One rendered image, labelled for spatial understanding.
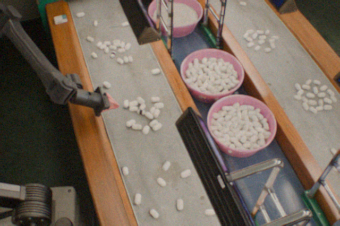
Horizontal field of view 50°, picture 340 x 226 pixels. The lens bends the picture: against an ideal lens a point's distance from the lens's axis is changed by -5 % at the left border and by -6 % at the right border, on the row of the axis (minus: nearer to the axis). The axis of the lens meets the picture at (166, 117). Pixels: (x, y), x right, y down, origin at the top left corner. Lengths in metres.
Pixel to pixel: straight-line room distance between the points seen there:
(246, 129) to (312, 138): 0.27
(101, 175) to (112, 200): 0.11
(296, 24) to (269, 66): 0.33
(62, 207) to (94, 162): 0.34
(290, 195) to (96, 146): 0.73
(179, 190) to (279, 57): 0.81
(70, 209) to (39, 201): 0.33
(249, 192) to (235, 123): 0.27
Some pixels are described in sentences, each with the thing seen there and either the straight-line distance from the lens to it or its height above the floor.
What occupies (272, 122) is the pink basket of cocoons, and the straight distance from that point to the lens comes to 1.53.
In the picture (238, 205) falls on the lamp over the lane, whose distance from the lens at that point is 0.92.
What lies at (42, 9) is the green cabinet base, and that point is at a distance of 2.11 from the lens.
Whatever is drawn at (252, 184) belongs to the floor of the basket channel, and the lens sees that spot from 1.46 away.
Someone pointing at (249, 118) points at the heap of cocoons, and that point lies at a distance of 1.55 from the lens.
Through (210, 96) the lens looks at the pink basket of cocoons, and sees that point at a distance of 1.57.
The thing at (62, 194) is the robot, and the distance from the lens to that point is 1.68.
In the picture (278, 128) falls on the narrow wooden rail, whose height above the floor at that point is 0.74.
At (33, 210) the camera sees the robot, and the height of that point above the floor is 0.79.
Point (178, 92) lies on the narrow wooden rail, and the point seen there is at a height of 0.76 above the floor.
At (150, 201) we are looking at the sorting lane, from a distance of 1.32.
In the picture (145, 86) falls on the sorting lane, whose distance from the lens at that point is 1.60.
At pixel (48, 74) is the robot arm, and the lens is 1.35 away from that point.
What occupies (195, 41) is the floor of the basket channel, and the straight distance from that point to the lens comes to 1.90.
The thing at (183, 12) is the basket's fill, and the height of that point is 0.73.
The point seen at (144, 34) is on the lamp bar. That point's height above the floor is 1.09.
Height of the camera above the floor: 1.94
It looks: 53 degrees down
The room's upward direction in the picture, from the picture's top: 1 degrees clockwise
